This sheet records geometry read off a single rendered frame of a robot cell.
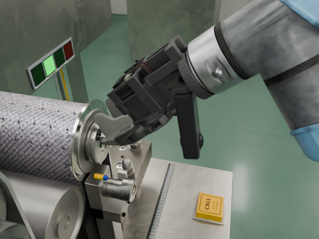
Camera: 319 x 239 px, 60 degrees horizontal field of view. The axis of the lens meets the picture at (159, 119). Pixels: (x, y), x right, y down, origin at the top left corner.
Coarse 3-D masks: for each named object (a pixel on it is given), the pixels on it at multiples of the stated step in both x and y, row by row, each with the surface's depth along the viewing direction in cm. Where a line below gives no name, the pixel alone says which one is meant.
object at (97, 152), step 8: (96, 128) 46; (88, 136) 46; (96, 136) 45; (88, 144) 45; (96, 144) 46; (88, 152) 46; (96, 152) 46; (104, 152) 50; (88, 160) 47; (96, 160) 47
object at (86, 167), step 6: (90, 114) 46; (84, 120) 45; (90, 120) 46; (84, 126) 44; (84, 132) 45; (78, 138) 44; (84, 138) 45; (78, 144) 44; (78, 150) 44; (78, 156) 44; (84, 156) 46; (78, 162) 45; (84, 162) 46; (90, 162) 49; (84, 168) 47; (90, 168) 49
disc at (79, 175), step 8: (88, 104) 45; (96, 104) 48; (104, 104) 52; (80, 112) 44; (88, 112) 46; (104, 112) 52; (80, 120) 43; (80, 128) 44; (72, 136) 42; (72, 144) 42; (72, 152) 42; (72, 160) 43; (72, 168) 43; (80, 176) 46
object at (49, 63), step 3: (48, 57) 86; (51, 57) 87; (45, 60) 85; (48, 60) 86; (51, 60) 88; (45, 63) 85; (48, 63) 86; (51, 63) 88; (45, 66) 85; (48, 66) 87; (51, 66) 88; (54, 66) 90; (45, 69) 85; (48, 69) 87; (51, 69) 88; (54, 69) 90; (48, 72) 87; (51, 72) 89
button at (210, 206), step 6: (198, 198) 79; (204, 198) 78; (210, 198) 78; (216, 198) 78; (222, 198) 78; (198, 204) 77; (204, 204) 77; (210, 204) 77; (216, 204) 77; (222, 204) 77; (198, 210) 75; (204, 210) 75; (210, 210) 75; (216, 210) 75; (222, 210) 75; (198, 216) 76; (204, 216) 75; (210, 216) 74; (216, 216) 74; (222, 216) 74
